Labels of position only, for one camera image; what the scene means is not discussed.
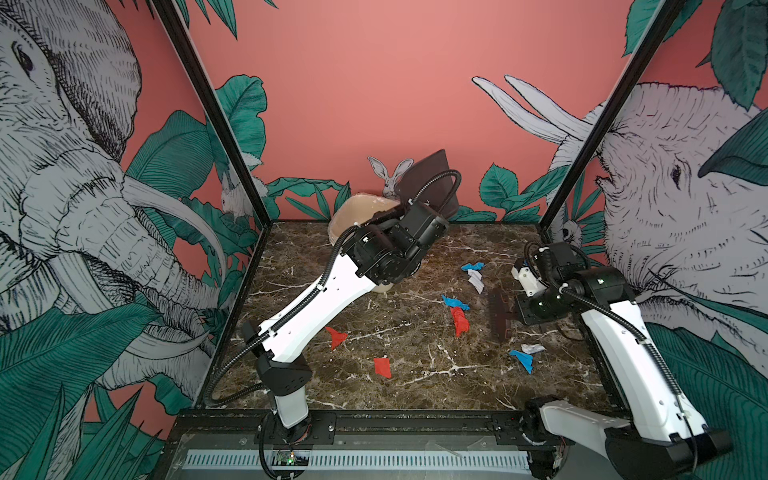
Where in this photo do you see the red paper scrap front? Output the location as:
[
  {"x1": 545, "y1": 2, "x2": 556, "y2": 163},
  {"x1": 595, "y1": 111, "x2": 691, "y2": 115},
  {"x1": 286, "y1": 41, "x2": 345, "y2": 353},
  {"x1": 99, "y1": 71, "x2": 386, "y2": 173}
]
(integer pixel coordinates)
[{"x1": 374, "y1": 358, "x2": 392, "y2": 379}]

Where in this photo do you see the dark brown hand brush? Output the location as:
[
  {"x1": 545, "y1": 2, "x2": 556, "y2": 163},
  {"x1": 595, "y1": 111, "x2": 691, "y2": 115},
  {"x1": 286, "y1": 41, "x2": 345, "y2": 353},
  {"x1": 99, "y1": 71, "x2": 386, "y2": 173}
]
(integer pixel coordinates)
[{"x1": 488, "y1": 288, "x2": 516, "y2": 342}]

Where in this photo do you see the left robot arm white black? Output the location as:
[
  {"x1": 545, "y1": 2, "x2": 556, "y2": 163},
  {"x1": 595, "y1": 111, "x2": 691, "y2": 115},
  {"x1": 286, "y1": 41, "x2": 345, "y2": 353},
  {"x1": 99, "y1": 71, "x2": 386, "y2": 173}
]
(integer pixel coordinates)
[{"x1": 202, "y1": 169, "x2": 462, "y2": 429}]

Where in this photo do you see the blue paper scrap centre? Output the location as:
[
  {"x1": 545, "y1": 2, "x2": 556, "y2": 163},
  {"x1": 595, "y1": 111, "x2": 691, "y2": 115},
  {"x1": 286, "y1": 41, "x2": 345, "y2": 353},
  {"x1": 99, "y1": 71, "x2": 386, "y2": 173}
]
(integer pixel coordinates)
[{"x1": 442, "y1": 295, "x2": 471, "y2": 311}]

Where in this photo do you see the black left frame post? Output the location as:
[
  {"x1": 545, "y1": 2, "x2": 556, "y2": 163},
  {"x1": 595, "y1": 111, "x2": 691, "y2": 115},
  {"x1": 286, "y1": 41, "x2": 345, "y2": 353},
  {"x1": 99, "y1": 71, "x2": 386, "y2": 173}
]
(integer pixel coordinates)
[{"x1": 149, "y1": 0, "x2": 274, "y2": 228}]

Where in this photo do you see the black frame post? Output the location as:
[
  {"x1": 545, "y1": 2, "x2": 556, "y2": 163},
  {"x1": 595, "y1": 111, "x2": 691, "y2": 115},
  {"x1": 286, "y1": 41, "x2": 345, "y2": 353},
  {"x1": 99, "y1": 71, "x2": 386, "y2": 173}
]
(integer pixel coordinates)
[
  {"x1": 537, "y1": 0, "x2": 686, "y2": 241},
  {"x1": 149, "y1": 0, "x2": 274, "y2": 228}
]

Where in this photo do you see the red paper scrap centre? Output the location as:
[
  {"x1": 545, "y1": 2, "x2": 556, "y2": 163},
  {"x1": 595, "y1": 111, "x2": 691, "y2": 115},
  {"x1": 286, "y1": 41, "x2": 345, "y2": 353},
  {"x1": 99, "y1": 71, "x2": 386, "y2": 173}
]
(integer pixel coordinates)
[{"x1": 450, "y1": 307, "x2": 470, "y2": 338}]

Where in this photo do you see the white paper scrap front right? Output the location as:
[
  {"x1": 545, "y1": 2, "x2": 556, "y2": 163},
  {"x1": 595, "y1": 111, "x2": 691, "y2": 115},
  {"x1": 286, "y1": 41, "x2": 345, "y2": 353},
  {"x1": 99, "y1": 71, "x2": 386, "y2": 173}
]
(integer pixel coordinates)
[{"x1": 521, "y1": 344, "x2": 546, "y2": 355}]

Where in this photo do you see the blue paper scrap back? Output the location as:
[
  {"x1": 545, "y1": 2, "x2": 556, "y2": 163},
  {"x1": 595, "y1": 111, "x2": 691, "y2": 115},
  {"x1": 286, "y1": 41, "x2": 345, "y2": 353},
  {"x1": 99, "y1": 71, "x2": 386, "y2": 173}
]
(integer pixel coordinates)
[{"x1": 461, "y1": 262, "x2": 485, "y2": 272}]

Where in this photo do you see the small green circuit board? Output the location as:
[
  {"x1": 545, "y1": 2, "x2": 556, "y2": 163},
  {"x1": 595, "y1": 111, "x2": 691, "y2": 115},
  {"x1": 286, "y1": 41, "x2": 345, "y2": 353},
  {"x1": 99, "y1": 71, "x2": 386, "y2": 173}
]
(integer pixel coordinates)
[{"x1": 272, "y1": 450, "x2": 309, "y2": 469}]

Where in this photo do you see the blue paper scrap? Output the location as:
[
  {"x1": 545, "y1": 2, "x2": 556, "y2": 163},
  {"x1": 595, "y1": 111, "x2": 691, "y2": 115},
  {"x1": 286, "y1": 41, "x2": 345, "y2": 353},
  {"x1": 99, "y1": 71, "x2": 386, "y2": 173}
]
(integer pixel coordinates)
[
  {"x1": 461, "y1": 262, "x2": 485, "y2": 272},
  {"x1": 442, "y1": 295, "x2": 471, "y2": 311},
  {"x1": 509, "y1": 350, "x2": 534, "y2": 374}
]

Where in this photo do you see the red paper scrap left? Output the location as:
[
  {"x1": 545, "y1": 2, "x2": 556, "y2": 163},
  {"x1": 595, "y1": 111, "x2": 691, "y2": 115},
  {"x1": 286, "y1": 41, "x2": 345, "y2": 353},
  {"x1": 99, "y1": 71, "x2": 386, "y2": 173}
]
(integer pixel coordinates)
[{"x1": 325, "y1": 327, "x2": 348, "y2": 350}]

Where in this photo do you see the black right frame post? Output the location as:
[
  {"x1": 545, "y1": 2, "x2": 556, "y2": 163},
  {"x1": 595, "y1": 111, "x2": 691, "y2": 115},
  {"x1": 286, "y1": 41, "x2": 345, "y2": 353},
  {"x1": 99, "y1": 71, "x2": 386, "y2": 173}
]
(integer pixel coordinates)
[{"x1": 537, "y1": 0, "x2": 686, "y2": 241}]

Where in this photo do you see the dark brown dustpan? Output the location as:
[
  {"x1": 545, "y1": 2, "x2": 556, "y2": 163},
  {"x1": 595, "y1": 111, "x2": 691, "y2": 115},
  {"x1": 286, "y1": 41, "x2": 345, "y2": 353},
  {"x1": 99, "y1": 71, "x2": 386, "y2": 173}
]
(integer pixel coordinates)
[{"x1": 395, "y1": 149, "x2": 462, "y2": 219}]

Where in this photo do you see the white perforated vent strip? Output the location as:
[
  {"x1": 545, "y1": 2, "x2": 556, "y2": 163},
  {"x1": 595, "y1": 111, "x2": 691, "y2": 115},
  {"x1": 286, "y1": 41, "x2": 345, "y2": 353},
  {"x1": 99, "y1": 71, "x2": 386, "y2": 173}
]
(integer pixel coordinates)
[{"x1": 182, "y1": 449, "x2": 531, "y2": 474}]

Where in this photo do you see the white paper scrap back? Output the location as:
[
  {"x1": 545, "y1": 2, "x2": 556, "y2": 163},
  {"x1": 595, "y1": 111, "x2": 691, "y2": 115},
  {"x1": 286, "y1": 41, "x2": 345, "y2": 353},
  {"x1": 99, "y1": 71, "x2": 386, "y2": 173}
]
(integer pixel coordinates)
[{"x1": 467, "y1": 270, "x2": 485, "y2": 294}]

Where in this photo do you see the cream plastic trash bin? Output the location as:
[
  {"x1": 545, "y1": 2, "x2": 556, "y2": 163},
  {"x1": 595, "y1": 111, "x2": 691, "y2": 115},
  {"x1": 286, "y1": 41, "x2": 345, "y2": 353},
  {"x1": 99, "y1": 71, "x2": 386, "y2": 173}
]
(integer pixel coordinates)
[{"x1": 318, "y1": 194, "x2": 398, "y2": 304}]

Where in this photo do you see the black front mounting rail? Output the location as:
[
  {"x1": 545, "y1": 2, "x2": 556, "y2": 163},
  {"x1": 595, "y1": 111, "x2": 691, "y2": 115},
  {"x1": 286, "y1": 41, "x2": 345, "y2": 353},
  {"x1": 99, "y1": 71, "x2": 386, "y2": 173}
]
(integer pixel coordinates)
[{"x1": 149, "y1": 409, "x2": 625, "y2": 480}]

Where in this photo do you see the white paper scrap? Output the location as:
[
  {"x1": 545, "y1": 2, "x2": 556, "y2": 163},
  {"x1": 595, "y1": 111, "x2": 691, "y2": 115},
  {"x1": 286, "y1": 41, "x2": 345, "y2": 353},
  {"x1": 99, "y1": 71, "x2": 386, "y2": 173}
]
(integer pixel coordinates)
[
  {"x1": 521, "y1": 344, "x2": 546, "y2": 355},
  {"x1": 467, "y1": 270, "x2": 485, "y2": 294}
]

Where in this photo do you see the red paper scrap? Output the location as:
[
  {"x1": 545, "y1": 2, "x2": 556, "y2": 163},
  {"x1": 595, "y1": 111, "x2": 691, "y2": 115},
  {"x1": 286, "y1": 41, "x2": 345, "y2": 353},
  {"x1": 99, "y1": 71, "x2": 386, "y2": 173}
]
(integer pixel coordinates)
[
  {"x1": 450, "y1": 307, "x2": 470, "y2": 338},
  {"x1": 374, "y1": 358, "x2": 392, "y2": 379},
  {"x1": 325, "y1": 327, "x2": 348, "y2": 350}
]

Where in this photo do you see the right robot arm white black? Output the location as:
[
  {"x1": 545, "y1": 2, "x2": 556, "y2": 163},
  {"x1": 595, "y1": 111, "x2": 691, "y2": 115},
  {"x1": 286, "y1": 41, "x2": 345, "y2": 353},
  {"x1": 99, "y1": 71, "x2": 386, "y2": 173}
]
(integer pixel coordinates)
[{"x1": 513, "y1": 242, "x2": 733, "y2": 479}]

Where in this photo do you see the blue paper scrap front right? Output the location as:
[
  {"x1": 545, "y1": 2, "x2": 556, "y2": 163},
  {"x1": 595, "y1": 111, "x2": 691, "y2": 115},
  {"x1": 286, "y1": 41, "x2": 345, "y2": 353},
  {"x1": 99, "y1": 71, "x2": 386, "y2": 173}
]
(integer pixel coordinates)
[{"x1": 509, "y1": 350, "x2": 534, "y2": 374}]

